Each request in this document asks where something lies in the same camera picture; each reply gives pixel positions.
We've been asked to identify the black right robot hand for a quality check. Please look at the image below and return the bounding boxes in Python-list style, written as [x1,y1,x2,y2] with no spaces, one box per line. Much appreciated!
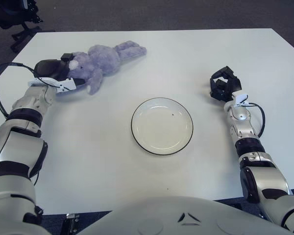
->
[209,65,243,103]

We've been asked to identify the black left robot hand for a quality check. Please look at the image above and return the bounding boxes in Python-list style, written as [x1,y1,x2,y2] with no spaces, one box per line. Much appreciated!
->
[34,52,86,87]

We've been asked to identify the purple plush bunny doll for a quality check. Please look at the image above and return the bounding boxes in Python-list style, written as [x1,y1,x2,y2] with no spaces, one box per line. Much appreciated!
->
[68,40,147,95]

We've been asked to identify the white plate black rim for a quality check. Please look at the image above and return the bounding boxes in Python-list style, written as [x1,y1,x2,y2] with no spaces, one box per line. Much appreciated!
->
[131,97,194,156]

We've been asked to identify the black office chair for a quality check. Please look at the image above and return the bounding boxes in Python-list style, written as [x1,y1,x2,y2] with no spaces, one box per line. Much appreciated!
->
[0,0,56,52]

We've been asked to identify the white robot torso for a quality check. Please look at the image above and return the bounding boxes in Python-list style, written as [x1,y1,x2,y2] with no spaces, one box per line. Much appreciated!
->
[75,195,294,235]

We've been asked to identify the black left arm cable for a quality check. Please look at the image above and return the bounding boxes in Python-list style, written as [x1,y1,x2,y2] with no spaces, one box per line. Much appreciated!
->
[0,63,62,118]

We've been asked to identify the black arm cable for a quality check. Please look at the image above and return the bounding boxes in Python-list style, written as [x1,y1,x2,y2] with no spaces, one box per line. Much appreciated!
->
[0,63,62,118]
[247,102,266,138]

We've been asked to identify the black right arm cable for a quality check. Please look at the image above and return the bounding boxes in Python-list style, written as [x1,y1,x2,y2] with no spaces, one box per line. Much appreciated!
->
[247,102,266,138]

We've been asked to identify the black stand bracket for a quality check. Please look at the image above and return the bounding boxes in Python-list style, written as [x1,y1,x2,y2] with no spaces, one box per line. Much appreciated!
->
[62,212,80,235]

